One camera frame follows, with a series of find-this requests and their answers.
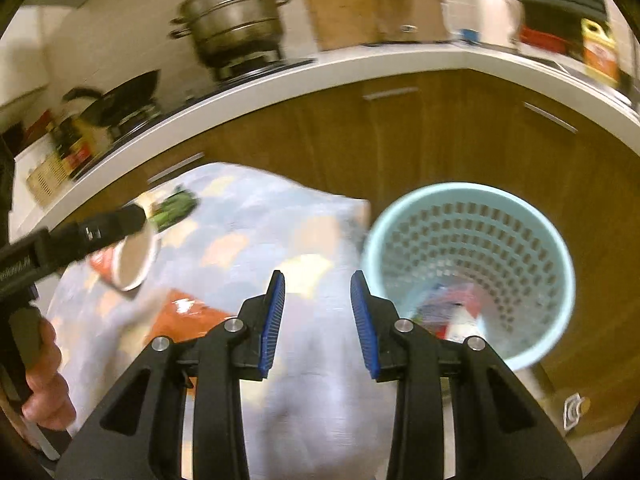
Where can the person's left hand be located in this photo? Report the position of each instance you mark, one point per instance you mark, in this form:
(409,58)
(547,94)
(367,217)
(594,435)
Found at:
(49,406)

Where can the wooden cutting board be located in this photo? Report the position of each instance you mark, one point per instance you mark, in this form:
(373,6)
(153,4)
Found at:
(342,24)

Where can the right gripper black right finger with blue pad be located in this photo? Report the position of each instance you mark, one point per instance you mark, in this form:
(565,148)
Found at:
(500,430)

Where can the clear printed plastic bag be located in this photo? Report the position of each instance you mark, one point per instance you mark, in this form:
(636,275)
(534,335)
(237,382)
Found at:
(450,312)

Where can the black gas stove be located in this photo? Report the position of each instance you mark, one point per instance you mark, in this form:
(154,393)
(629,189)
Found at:
(241,71)

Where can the yellow detergent bottle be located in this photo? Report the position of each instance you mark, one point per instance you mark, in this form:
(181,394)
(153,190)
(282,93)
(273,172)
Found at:
(600,53)

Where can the black wok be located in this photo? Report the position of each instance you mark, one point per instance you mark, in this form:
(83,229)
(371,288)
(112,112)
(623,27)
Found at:
(109,108)

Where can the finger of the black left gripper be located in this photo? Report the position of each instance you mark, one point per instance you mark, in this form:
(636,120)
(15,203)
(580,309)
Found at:
(40,253)

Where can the beige rice cooker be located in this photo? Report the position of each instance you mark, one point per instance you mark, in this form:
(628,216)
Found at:
(412,21)

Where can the fan-pattern grey tablecloth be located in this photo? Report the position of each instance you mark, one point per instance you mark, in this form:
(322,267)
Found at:
(318,415)

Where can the dark sauce bottles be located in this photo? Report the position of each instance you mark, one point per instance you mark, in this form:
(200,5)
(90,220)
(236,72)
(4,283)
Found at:
(78,143)

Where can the small bottle on floor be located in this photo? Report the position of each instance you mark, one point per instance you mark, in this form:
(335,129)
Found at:
(574,409)

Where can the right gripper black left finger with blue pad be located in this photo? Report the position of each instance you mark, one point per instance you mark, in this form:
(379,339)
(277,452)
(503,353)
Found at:
(136,430)

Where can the light blue perforated trash basket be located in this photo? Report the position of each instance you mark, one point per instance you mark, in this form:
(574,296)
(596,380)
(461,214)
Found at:
(466,233)

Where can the orange snack bag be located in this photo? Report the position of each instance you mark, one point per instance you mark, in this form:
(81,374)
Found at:
(182,317)

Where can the white electric kettle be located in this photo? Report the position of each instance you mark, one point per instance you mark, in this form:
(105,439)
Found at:
(500,23)

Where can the stacked steel steamer pot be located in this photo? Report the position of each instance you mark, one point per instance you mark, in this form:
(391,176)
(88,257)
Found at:
(223,30)

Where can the red white paper cup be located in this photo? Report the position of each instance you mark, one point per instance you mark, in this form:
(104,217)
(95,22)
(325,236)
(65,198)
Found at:
(126,264)

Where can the red container by window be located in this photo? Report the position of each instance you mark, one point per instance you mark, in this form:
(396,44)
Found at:
(543,40)

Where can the green leafy vegetable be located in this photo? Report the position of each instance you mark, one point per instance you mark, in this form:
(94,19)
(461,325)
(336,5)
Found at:
(173,209)

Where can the woven basket on counter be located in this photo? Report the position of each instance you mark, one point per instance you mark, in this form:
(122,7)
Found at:
(47,180)

